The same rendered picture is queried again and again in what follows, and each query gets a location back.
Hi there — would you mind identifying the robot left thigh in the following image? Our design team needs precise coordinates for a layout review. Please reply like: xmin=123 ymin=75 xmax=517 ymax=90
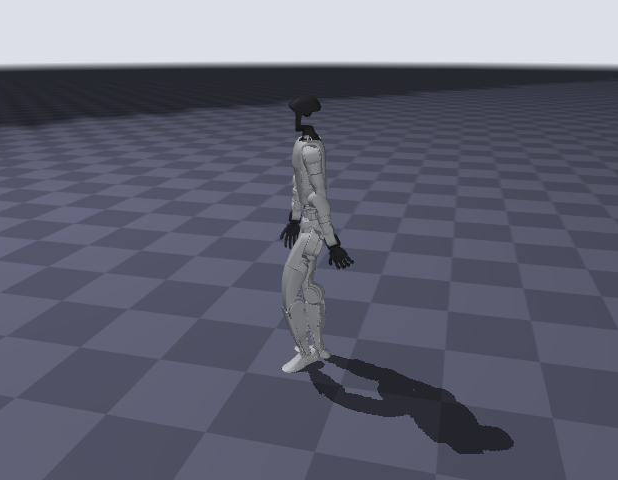
xmin=281 ymin=228 xmax=324 ymax=314

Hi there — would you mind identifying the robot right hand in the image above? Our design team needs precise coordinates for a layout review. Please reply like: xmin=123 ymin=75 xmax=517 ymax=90
xmin=280 ymin=211 xmax=302 ymax=249

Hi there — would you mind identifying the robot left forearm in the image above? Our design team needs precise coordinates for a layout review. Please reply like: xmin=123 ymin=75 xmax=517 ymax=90
xmin=313 ymin=194 xmax=338 ymax=247

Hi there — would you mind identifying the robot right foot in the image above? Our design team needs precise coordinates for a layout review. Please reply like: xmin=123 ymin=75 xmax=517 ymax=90
xmin=295 ymin=345 xmax=331 ymax=359

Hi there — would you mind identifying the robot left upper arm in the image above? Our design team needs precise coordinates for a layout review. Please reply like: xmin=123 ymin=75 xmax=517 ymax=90
xmin=302 ymin=145 xmax=327 ymax=208

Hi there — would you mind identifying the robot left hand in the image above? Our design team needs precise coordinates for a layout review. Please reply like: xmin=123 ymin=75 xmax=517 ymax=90
xmin=324 ymin=234 xmax=354 ymax=269

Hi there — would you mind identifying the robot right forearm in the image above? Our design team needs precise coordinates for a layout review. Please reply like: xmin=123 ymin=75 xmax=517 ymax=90
xmin=291 ymin=187 xmax=303 ymax=221

